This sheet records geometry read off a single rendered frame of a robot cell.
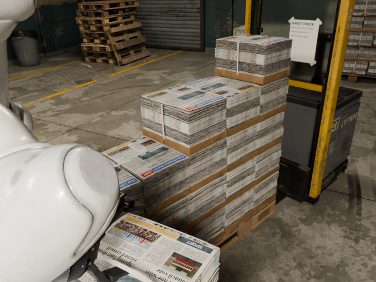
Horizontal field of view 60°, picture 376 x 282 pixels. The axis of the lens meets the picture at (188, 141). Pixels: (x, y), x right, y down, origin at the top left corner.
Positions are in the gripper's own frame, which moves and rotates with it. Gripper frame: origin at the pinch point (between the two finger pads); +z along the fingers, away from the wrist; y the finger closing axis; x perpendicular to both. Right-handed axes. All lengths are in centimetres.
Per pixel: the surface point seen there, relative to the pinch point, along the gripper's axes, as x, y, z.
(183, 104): -40, -37, 83
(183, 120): -36, -29, 79
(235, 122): -22, -35, 113
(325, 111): 16, -57, 179
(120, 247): -6.8, 6.5, 6.8
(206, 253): 12.0, 2.9, 14.7
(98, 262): -8.1, 9.3, 1.4
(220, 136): -26, -25, 105
